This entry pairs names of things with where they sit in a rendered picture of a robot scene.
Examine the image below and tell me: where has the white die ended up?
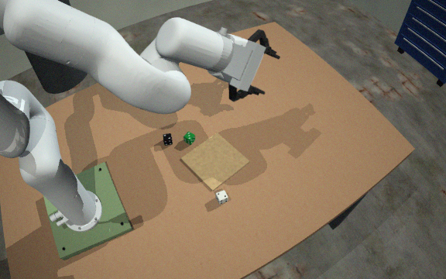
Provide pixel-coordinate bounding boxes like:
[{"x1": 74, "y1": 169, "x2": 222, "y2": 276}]
[{"x1": 216, "y1": 190, "x2": 228, "y2": 204}]

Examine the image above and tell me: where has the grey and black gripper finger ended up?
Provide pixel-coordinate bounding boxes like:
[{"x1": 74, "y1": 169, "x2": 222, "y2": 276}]
[
  {"x1": 248, "y1": 29, "x2": 280, "y2": 59},
  {"x1": 228, "y1": 84, "x2": 265, "y2": 102}
]

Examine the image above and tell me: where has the black die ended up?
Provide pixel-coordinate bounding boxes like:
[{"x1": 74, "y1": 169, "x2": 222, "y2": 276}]
[{"x1": 163, "y1": 133, "x2": 173, "y2": 145}]

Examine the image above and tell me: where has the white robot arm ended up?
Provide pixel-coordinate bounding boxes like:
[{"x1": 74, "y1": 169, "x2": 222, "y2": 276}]
[{"x1": 0, "y1": 0, "x2": 266, "y2": 232}]

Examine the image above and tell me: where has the green die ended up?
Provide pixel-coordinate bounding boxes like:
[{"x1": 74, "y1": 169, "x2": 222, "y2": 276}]
[{"x1": 184, "y1": 132, "x2": 195, "y2": 145}]

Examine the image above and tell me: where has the tan square mat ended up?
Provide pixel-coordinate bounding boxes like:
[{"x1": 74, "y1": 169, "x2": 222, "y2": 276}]
[{"x1": 181, "y1": 133, "x2": 250, "y2": 191}]

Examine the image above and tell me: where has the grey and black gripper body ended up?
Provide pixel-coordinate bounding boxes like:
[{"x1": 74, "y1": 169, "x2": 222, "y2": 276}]
[{"x1": 208, "y1": 34, "x2": 248, "y2": 84}]

